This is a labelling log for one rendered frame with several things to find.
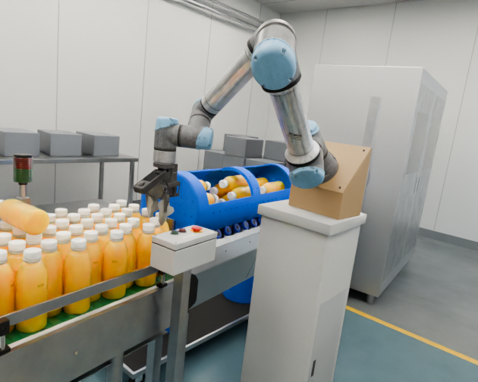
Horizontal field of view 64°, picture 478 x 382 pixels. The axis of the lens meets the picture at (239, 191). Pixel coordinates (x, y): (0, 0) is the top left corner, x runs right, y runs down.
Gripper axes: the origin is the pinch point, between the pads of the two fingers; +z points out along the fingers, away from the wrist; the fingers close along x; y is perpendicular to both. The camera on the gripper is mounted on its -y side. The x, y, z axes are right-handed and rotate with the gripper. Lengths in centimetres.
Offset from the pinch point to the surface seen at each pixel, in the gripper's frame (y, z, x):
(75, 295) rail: -35.1, 12.8, -8.1
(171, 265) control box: -12.2, 6.8, -20.1
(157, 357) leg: 25, 74, 17
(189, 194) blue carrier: 21.1, -6.2, 3.9
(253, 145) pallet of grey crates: 362, -1, 189
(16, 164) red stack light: -23, -13, 47
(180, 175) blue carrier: 21.4, -12.8, 9.3
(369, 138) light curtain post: 165, -33, -22
